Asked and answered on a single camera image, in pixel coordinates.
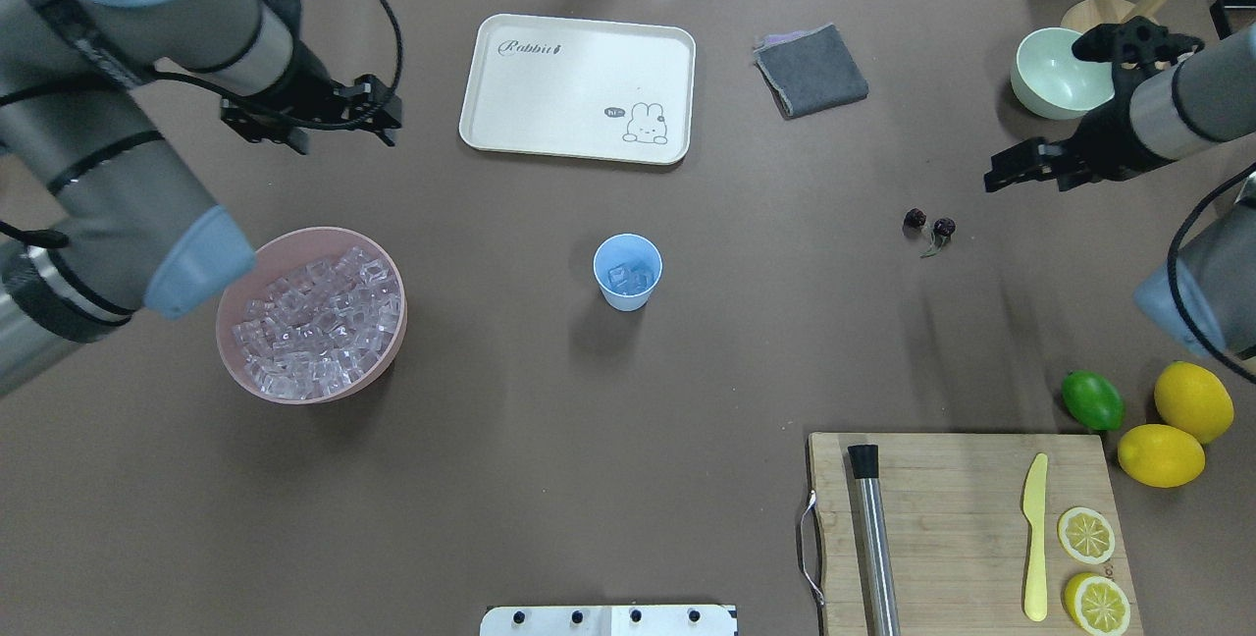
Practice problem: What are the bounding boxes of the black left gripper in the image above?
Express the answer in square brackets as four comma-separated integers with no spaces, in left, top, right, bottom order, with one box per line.
[211,0,403,155]

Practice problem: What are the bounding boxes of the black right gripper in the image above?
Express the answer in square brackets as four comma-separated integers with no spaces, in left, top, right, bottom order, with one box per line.
[985,16,1206,192]

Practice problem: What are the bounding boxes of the pair of dark cherries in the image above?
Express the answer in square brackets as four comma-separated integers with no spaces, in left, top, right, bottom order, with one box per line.
[903,207,957,259]

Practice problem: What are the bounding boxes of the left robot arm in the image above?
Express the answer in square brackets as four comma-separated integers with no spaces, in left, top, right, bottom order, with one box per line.
[1,0,402,392]

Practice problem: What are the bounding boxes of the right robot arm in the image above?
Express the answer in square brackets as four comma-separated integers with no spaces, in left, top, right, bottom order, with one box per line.
[985,16,1255,382]

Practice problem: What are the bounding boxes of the pile of clear ice cubes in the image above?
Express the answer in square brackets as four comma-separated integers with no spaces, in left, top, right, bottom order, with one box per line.
[234,245,402,398]

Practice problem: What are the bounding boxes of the light blue plastic cup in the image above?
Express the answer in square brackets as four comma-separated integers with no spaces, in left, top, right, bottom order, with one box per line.
[592,233,664,310]

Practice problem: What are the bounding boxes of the light green bowl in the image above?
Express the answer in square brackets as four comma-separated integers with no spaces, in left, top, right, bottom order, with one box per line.
[1010,26,1117,121]

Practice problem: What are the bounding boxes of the pink bowl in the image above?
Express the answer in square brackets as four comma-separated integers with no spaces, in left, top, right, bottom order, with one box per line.
[216,228,408,405]

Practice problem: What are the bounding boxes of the cream rabbit serving tray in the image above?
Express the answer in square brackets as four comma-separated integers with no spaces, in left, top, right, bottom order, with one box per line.
[458,14,697,166]

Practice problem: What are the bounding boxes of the green lime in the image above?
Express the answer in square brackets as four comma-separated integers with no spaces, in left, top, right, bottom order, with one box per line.
[1063,370,1125,432]

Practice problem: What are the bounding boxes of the yellow lemon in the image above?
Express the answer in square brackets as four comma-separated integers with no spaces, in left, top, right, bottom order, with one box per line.
[1117,424,1206,489]
[1153,359,1236,447]

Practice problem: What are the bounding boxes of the grey folded cloth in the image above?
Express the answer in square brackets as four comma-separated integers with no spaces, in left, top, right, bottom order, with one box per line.
[754,23,869,119]

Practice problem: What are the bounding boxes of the yellow plastic knife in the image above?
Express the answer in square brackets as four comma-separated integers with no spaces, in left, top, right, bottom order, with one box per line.
[1020,452,1049,623]

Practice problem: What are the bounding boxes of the lemon half lower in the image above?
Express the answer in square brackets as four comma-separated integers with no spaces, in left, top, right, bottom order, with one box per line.
[1056,507,1117,566]

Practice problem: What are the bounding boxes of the lemon half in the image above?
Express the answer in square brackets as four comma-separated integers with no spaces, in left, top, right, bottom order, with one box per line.
[1056,507,1117,566]
[1063,572,1133,635]

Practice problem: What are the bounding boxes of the bamboo cutting board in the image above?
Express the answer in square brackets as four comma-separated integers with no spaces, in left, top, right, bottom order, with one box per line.
[808,432,1135,635]

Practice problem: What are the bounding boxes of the lemon half upper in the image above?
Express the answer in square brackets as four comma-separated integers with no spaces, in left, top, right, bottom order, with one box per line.
[1063,572,1133,635]

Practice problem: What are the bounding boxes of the steel muddler black tip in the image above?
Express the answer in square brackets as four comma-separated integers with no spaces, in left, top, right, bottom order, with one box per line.
[848,444,902,635]

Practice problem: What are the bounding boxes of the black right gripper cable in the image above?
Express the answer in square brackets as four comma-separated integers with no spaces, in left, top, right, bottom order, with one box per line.
[1166,165,1256,367]

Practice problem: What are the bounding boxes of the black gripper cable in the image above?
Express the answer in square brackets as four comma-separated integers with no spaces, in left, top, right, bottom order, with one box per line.
[1166,165,1256,367]
[0,0,404,249]

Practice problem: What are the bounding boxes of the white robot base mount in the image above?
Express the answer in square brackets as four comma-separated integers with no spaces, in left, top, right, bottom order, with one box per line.
[479,605,740,635]

